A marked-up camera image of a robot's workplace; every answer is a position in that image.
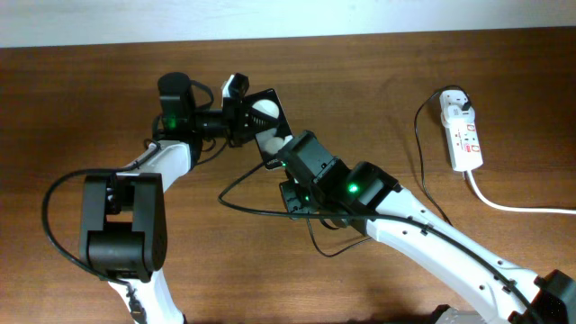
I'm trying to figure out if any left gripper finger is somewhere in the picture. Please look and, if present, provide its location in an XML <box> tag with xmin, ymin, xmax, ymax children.
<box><xmin>240</xmin><ymin>122</ymin><xmax>277</xmax><ymax>144</ymax></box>
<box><xmin>243</xmin><ymin>94</ymin><xmax>279</xmax><ymax>118</ymax></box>

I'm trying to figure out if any black smartphone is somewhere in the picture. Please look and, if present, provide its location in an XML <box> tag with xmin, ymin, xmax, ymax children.
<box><xmin>244</xmin><ymin>88</ymin><xmax>293</xmax><ymax>171</ymax></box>

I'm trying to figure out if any thin black charging cable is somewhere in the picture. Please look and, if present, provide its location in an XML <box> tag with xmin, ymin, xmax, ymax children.
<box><xmin>305</xmin><ymin>84</ymin><xmax>474</xmax><ymax>258</ymax></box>

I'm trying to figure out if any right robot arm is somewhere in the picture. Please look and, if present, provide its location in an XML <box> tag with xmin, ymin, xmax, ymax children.
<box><xmin>275</xmin><ymin>130</ymin><xmax>575</xmax><ymax>323</ymax></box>

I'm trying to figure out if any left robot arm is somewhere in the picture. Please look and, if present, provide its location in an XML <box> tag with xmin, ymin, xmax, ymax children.
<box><xmin>79</xmin><ymin>72</ymin><xmax>283</xmax><ymax>323</ymax></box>

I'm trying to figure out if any white USB charger plug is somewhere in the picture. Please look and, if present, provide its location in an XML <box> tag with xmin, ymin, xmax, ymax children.
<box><xmin>440</xmin><ymin>90</ymin><xmax>475</xmax><ymax>128</ymax></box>

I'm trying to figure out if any white power strip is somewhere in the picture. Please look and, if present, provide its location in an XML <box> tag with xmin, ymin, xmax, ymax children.
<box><xmin>443</xmin><ymin>120</ymin><xmax>483</xmax><ymax>173</ymax></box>

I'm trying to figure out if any white power strip cord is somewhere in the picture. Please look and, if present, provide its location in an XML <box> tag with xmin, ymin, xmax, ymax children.
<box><xmin>463</xmin><ymin>169</ymin><xmax>576</xmax><ymax>215</ymax></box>

